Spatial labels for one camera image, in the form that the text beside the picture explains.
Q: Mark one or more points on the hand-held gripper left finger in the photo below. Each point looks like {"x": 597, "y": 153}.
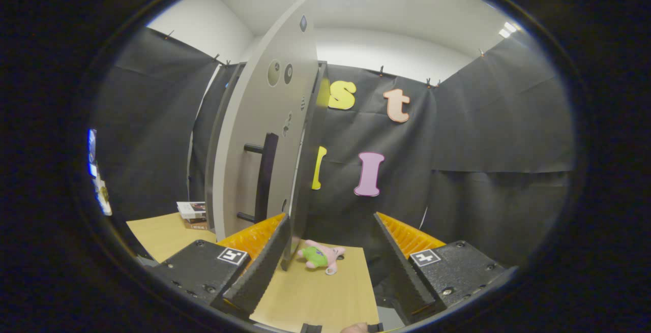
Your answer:
{"x": 267, "y": 267}

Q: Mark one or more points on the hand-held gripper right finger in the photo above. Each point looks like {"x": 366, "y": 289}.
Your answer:
{"x": 399, "y": 267}

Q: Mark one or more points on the grey shoe cabinet door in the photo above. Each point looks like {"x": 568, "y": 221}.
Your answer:
{"x": 254, "y": 119}

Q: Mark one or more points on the grey shoe cabinet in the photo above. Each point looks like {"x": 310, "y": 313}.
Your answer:
{"x": 226, "y": 99}

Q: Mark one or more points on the pink and green plush toy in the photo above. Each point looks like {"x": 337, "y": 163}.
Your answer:
{"x": 320, "y": 256}

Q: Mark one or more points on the stack of books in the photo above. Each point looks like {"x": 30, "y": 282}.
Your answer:
{"x": 192, "y": 212}

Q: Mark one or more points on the black backdrop cloth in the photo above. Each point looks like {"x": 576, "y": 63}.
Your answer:
{"x": 483, "y": 129}

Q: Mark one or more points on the white tray with small items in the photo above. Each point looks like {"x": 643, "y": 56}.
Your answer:
{"x": 101, "y": 193}

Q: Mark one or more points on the row of black cloth clips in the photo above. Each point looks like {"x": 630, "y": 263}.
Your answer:
{"x": 381, "y": 71}

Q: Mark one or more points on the blue printed card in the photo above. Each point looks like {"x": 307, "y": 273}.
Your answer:
{"x": 92, "y": 152}

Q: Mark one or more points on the small ceiling light panel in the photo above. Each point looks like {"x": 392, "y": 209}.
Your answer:
{"x": 508, "y": 29}

